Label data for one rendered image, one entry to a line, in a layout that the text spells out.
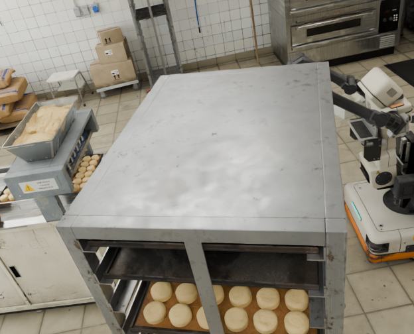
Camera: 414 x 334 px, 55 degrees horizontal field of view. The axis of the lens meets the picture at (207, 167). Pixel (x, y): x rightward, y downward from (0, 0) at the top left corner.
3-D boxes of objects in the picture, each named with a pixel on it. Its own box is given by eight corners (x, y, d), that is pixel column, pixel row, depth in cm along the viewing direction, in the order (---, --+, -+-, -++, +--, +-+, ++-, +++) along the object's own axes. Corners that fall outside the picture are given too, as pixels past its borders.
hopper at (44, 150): (11, 169, 219) (0, 148, 211) (44, 120, 265) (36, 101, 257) (62, 161, 217) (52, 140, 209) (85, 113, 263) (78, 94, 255)
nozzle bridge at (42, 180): (28, 224, 232) (2, 178, 213) (64, 156, 291) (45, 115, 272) (83, 217, 229) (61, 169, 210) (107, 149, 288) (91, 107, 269)
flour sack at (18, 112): (31, 119, 539) (26, 109, 531) (0, 126, 537) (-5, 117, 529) (40, 98, 598) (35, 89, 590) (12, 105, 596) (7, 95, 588)
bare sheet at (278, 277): (181, 122, 125) (180, 118, 124) (314, 116, 114) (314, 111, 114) (105, 278, 78) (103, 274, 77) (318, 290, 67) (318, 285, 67)
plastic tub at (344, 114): (344, 120, 425) (344, 107, 416) (330, 112, 442) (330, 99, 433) (365, 110, 434) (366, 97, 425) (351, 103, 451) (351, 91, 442)
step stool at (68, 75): (93, 93, 610) (83, 64, 584) (85, 106, 573) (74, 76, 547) (66, 97, 615) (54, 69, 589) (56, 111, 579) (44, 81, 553)
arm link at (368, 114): (320, 82, 195) (312, 79, 205) (307, 107, 199) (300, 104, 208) (391, 116, 208) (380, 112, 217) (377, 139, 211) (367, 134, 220)
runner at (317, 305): (308, 138, 122) (308, 130, 121) (318, 138, 122) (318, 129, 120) (309, 327, 72) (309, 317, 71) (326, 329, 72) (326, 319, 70)
